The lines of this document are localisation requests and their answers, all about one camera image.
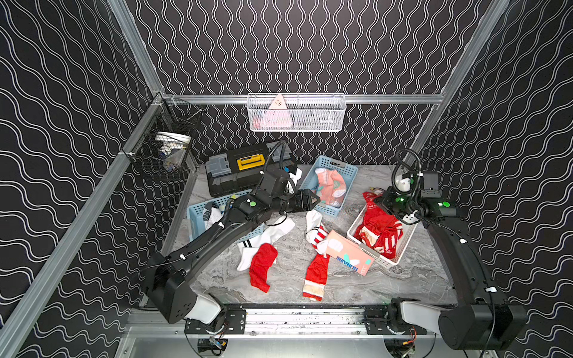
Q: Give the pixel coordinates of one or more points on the pink sock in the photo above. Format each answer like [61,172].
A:
[347,252]
[331,187]

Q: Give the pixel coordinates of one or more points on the light blue right basket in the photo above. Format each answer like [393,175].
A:
[348,171]

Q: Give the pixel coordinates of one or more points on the red christmas sock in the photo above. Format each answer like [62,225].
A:
[378,228]

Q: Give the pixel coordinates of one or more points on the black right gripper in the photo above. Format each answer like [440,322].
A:
[386,196]

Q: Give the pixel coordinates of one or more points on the light blue left basket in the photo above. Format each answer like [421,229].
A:
[196,222]

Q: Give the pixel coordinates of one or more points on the white perforated basket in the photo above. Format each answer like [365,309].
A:
[390,254]

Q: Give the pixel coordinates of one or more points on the red santa face sock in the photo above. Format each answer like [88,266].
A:
[370,198]

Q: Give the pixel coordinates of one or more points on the pink sock on table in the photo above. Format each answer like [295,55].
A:
[347,252]

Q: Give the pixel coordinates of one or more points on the black plastic toolbox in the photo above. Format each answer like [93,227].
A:
[239,169]

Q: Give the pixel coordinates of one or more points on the red santa sock front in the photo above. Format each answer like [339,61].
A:
[261,263]

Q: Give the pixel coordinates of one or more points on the red white striped sock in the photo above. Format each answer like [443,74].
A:
[317,272]

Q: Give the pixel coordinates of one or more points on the black wire wall basket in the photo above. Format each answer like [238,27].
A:
[164,153]

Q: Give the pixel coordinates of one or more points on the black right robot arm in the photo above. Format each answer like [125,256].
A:
[483,319]

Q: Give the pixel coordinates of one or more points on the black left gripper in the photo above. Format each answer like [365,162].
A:
[300,201]

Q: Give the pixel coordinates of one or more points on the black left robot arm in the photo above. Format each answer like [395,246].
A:
[166,280]

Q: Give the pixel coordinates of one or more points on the light blue basket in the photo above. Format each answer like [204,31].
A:
[348,171]
[196,222]

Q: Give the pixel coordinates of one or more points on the pink triangle card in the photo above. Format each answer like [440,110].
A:
[277,116]

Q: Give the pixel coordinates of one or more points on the clear wall-mounted bin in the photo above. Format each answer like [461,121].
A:
[310,112]

